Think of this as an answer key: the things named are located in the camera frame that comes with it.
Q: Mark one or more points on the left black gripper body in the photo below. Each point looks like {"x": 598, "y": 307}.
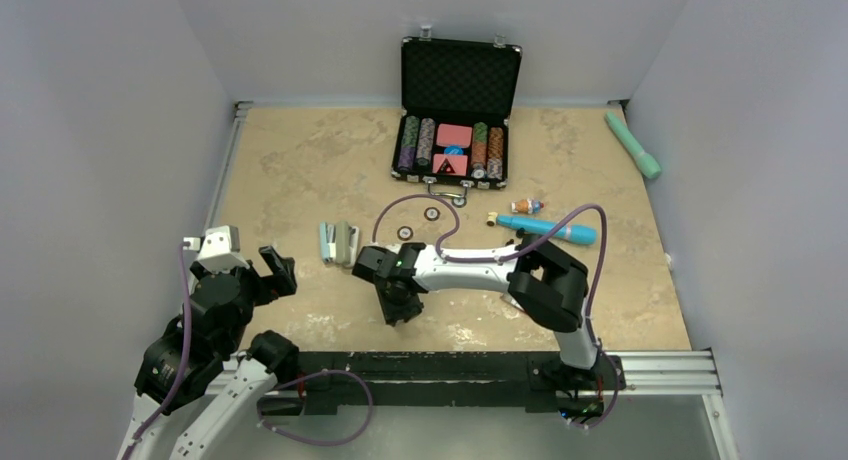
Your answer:
{"x": 256, "y": 289}

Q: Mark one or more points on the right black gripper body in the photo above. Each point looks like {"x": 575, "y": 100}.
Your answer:
{"x": 397, "y": 306}

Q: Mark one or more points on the green white stapler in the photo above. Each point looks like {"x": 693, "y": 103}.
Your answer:
{"x": 346, "y": 242}

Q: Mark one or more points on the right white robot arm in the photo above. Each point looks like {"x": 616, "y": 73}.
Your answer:
{"x": 548, "y": 284}

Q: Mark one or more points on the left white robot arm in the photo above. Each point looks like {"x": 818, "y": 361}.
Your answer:
{"x": 178, "y": 367}

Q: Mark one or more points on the pink card deck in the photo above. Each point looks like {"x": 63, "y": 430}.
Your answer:
{"x": 454, "y": 135}
{"x": 450, "y": 164}

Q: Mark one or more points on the blue dealer button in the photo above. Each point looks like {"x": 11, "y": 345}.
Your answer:
{"x": 453, "y": 150}

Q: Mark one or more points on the small colourful figurine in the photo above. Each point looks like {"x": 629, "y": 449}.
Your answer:
{"x": 527, "y": 206}

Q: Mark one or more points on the blue pen tool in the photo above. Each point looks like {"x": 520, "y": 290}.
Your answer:
{"x": 576, "y": 234}

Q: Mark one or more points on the black poker chip case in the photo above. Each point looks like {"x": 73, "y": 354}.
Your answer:
{"x": 462, "y": 83}

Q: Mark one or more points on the mint green cylinder tool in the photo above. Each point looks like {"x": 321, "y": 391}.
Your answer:
{"x": 647, "y": 165}

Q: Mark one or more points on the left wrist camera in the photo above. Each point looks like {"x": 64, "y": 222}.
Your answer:
{"x": 218, "y": 250}

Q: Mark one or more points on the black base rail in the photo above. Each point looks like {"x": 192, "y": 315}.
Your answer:
{"x": 535, "y": 381}

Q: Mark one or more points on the aluminium frame rail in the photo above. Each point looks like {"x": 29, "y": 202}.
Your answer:
{"x": 690, "y": 373}

